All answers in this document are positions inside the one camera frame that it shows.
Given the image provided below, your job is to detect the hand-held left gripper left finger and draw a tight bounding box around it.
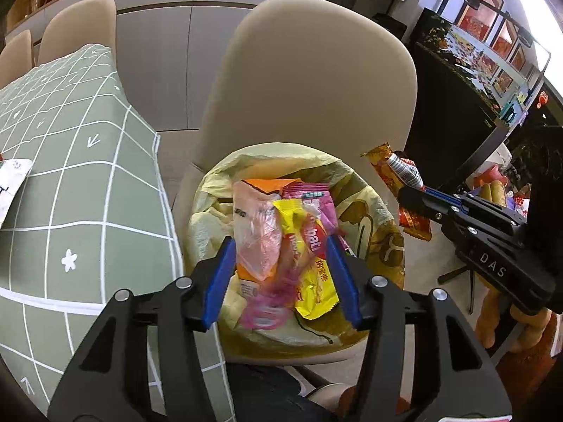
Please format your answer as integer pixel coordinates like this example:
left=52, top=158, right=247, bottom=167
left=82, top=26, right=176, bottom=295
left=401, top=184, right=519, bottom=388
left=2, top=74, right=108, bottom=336
left=48, top=236, right=239, bottom=422

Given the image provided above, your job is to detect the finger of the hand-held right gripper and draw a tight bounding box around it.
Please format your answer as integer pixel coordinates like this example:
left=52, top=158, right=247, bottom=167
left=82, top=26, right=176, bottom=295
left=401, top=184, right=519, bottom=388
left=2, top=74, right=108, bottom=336
left=422, top=187, right=473, bottom=207
left=398, top=185, right=462, bottom=229

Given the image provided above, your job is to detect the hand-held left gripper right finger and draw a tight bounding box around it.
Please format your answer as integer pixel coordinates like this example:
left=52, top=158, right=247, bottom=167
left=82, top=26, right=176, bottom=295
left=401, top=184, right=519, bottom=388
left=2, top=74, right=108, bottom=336
left=324, top=234, right=514, bottom=422

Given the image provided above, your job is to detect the yellow snack wrapper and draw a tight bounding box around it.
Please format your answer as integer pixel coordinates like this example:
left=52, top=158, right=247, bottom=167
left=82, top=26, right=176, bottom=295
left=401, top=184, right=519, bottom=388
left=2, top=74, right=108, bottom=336
left=272, top=198, right=339, bottom=321

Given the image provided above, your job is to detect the yellow plastic bag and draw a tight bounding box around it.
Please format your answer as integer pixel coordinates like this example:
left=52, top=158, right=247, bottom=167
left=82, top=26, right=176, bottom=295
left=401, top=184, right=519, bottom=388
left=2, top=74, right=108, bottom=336
left=188, top=141, right=406, bottom=359

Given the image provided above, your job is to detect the red gold snack wrapper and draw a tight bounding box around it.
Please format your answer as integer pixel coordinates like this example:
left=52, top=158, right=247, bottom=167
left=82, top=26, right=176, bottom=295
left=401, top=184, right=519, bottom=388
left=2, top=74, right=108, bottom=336
left=361, top=143, right=434, bottom=242

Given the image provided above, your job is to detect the translucent pink wrapper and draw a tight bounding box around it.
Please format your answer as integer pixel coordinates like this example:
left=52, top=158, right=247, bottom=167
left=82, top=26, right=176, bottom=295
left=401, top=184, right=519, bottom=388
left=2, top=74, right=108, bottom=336
left=232, top=180, right=300, bottom=330

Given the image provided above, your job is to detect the pink snack wrapper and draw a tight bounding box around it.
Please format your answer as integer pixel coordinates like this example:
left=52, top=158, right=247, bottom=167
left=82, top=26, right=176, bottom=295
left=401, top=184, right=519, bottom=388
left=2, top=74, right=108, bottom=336
left=281, top=183, right=348, bottom=251

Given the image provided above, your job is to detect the orange snack wrapper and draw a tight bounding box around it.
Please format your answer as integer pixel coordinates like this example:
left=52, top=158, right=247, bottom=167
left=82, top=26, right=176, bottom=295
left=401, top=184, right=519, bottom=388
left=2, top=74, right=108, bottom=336
left=244, top=178, right=302, bottom=196

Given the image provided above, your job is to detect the person's right hand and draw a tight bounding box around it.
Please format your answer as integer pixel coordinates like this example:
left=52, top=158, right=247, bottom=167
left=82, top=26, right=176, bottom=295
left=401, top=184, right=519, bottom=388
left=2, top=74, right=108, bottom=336
left=477, top=288, right=556, bottom=354

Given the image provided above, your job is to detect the black cabinet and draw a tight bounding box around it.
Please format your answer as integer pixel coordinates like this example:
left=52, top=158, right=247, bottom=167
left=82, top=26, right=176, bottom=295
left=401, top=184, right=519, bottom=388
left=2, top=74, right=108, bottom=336
left=405, top=6, right=535, bottom=190

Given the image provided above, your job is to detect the person's jeans leg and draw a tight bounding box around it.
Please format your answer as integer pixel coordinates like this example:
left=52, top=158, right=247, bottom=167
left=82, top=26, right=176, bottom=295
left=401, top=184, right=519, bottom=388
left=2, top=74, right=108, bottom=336
left=226, top=363, right=344, bottom=422

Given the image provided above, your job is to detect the beige dining chair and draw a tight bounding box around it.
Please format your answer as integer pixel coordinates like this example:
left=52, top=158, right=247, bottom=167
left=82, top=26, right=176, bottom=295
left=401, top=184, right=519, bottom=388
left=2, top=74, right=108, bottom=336
left=37, top=0, right=117, bottom=66
left=169, top=0, right=418, bottom=374
left=0, top=30, right=33, bottom=91

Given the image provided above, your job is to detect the green checked tablecloth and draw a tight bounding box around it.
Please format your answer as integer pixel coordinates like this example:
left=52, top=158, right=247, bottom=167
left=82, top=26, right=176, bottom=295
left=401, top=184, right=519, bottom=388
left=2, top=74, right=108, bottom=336
left=0, top=44, right=229, bottom=418

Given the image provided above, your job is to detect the white printed packet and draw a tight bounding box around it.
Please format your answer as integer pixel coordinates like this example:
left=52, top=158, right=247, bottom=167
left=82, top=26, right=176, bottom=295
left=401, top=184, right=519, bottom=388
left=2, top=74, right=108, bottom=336
left=0, top=158, right=33, bottom=225

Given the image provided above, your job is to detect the white base cabinet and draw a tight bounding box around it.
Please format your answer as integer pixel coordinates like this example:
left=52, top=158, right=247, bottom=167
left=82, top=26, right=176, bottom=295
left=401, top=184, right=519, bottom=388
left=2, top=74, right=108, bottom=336
left=6, top=0, right=295, bottom=133

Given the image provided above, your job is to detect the wooden shelf unit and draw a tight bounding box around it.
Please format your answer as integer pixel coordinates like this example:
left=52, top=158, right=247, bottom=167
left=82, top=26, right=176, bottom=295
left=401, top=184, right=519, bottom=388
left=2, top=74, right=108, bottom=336
left=4, top=0, right=133, bottom=36

